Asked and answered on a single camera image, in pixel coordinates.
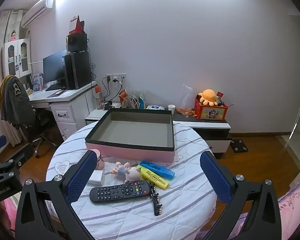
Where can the pink floral bedding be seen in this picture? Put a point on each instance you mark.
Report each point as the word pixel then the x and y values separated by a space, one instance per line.
pixel 289 205

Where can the wet wipes pack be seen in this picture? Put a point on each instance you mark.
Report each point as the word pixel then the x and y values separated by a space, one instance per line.
pixel 155 107

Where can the orange snack bag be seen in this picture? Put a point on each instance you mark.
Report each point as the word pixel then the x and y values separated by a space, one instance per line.
pixel 123 97

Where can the white paper cup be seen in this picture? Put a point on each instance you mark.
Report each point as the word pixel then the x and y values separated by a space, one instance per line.
pixel 171 108

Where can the black speaker on tower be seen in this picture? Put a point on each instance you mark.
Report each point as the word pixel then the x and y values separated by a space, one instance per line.
pixel 77 42

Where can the black computer tower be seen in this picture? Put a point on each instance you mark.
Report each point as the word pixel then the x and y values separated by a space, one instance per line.
pixel 77 70

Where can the black computer monitor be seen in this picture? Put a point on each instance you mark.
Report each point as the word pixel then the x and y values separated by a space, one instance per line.
pixel 53 70

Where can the white power adapter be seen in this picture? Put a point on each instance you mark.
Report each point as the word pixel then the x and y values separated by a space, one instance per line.
pixel 97 178

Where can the orange capped bottle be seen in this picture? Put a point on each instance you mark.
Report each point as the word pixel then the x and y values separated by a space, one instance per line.
pixel 99 97

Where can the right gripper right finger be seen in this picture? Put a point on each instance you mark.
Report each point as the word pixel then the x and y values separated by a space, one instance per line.
pixel 263 221

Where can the blue white snack bag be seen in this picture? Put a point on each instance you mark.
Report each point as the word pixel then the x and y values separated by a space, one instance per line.
pixel 141 101

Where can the white striped tablecloth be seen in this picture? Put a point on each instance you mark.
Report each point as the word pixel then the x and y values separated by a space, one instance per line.
pixel 187 204

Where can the red cartoon storage box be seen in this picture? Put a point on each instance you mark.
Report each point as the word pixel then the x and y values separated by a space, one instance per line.
pixel 202 112

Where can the black office chair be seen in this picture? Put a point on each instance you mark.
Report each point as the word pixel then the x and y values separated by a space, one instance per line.
pixel 37 133

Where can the wall power socket strip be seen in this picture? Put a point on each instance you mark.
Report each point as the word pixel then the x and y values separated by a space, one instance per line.
pixel 116 77

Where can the blue highlighter marker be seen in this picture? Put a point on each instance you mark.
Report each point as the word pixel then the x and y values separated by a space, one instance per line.
pixel 159 170

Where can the clear plastic bag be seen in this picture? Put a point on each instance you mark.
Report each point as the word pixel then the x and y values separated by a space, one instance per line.
pixel 188 97

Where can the white desk with drawers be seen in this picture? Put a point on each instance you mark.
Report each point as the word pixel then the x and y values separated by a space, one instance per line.
pixel 69 109

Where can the white glass door cabinet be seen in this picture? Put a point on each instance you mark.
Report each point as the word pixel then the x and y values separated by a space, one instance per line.
pixel 16 58

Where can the pink pig figurine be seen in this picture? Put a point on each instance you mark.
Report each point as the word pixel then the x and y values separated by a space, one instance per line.
pixel 126 172

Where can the orange octopus plush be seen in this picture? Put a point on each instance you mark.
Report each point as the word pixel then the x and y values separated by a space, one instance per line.
pixel 208 97

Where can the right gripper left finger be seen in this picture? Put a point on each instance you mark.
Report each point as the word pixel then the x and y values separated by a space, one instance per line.
pixel 33 220

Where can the white air conditioner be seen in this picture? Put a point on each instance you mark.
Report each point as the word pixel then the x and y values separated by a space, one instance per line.
pixel 38 10

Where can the black remote control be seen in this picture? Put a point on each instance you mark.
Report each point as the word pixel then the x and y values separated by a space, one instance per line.
pixel 120 192

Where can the dark jacket on chair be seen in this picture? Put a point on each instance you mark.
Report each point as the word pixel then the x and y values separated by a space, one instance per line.
pixel 15 106

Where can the yellow highlighter marker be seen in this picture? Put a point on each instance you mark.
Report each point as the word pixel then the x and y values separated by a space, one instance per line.
pixel 153 178

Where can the pink and black tray box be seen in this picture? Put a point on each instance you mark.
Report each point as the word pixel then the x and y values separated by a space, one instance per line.
pixel 134 134

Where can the black bathroom scale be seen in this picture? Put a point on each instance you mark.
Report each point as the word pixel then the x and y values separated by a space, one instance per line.
pixel 238 146

